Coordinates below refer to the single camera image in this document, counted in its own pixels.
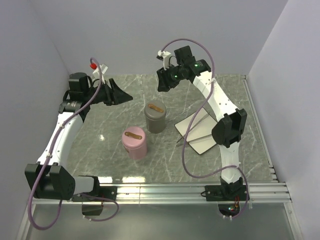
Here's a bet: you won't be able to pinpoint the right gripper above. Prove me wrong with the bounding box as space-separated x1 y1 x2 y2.
156 63 184 93

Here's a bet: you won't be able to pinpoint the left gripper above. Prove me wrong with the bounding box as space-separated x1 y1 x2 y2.
84 78 133 106

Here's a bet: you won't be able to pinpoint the grey lid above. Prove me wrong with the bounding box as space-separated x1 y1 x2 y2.
144 100 167 121

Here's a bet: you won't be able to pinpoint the grey cylinder container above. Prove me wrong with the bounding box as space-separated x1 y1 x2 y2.
145 117 166 134

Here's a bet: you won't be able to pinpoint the pink lid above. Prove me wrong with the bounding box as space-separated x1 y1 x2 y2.
121 126 147 150

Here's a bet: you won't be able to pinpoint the metal tongs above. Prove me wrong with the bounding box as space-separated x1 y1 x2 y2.
175 113 216 146

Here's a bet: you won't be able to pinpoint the pink cylinder container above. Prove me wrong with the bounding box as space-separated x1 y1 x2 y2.
124 143 148 160

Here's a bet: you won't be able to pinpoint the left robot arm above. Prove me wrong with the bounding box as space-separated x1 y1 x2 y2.
24 72 133 201

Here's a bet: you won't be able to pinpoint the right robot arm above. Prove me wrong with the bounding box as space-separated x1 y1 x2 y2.
156 45 247 200

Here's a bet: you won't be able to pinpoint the white square plate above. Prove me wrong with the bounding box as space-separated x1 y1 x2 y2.
173 107 221 156

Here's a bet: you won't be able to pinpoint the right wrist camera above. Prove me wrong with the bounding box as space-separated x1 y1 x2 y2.
156 50 172 70

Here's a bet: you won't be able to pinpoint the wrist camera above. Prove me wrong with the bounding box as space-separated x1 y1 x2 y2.
156 50 172 70
92 64 108 82

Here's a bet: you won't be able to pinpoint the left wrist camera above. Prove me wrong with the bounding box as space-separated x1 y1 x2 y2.
92 64 108 82

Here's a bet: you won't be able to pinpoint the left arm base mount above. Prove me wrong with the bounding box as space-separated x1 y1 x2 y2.
71 186 118 217

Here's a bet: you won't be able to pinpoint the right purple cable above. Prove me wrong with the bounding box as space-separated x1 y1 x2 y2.
161 38 250 221

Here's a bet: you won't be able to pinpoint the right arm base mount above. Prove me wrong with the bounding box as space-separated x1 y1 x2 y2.
200 184 250 219

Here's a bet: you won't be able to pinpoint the aluminium rail frame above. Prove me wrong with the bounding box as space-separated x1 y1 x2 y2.
17 74 303 240

